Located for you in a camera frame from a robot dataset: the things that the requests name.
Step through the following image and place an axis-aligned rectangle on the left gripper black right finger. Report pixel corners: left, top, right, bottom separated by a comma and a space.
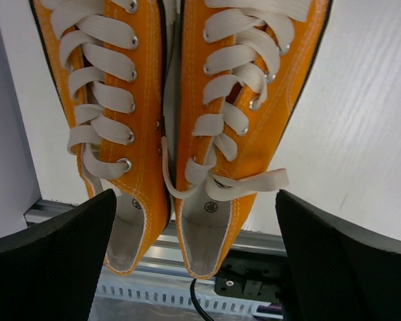
275, 191, 401, 320

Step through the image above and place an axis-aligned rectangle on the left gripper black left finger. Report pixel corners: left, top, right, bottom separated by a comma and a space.
0, 189, 116, 320

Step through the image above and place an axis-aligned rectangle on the orange sneaker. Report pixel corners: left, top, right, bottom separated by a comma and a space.
30, 1, 176, 275
162, 1, 332, 279

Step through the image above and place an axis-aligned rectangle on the grey slotted cable duct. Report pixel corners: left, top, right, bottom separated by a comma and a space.
96, 281, 283, 320

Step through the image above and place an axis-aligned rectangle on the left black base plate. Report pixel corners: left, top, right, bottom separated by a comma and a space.
214, 250, 293, 304

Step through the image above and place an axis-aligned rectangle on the aluminium front rail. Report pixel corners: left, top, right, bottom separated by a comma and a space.
23, 199, 286, 270

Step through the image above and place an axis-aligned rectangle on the black base power cable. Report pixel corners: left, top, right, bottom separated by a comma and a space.
189, 278, 215, 321

